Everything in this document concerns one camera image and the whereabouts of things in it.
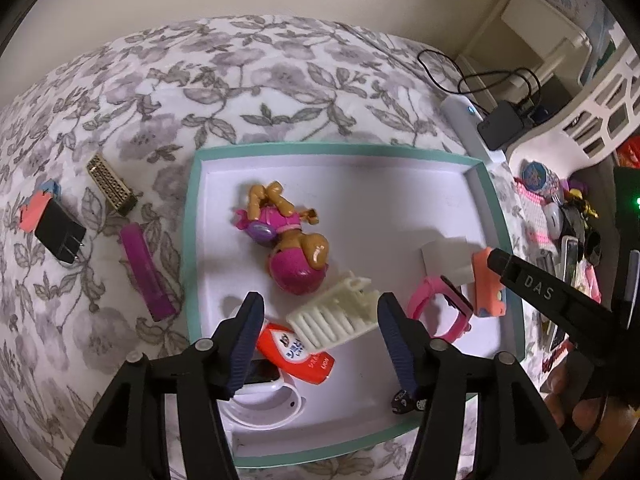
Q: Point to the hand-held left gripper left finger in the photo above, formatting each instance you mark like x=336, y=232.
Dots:
x=247, y=340

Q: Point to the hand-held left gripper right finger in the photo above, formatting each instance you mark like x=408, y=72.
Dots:
x=397, y=345

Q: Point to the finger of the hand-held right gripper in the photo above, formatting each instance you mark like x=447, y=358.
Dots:
x=505, y=267

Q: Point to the coral and blue case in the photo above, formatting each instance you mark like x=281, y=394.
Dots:
x=487, y=295

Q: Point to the pink smart band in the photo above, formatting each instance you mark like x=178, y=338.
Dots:
x=425, y=300

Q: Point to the orange glue stick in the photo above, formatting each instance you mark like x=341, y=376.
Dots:
x=300, y=355

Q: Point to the black toy car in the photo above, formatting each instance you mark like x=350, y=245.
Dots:
x=402, y=400

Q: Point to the white smart band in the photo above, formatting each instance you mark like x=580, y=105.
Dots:
x=280, y=400

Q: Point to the white plastic comb piece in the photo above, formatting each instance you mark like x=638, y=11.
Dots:
x=325, y=320

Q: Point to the teal rimmed white tray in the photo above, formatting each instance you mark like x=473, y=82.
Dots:
x=375, y=195

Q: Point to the person's right hand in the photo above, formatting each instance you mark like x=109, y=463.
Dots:
x=582, y=415

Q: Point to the translucent white block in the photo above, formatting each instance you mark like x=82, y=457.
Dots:
x=445, y=260

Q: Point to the pink knitted pouch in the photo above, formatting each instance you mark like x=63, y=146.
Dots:
x=537, y=210

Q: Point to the pink toy dog figure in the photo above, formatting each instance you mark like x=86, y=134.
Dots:
x=295, y=265

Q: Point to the purple lighter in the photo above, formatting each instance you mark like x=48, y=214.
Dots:
x=145, y=270

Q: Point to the red packet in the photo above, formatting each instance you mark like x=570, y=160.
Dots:
x=630, y=152

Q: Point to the black power adapter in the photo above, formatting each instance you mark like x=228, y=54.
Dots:
x=500, y=125

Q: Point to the white power strip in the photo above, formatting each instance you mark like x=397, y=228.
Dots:
x=460, y=115

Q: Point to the white plastic basket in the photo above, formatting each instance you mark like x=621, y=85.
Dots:
x=600, y=105

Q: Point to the gold rhinestone hair clip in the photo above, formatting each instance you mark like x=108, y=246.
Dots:
x=112, y=190

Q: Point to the black plug charger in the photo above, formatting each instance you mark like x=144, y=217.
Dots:
x=55, y=227

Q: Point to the coral and blue eraser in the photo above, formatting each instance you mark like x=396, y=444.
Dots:
x=32, y=212

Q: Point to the white shelf unit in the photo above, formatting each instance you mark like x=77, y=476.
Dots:
x=535, y=15

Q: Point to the floral grey blanket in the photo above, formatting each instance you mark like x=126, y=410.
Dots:
x=250, y=85

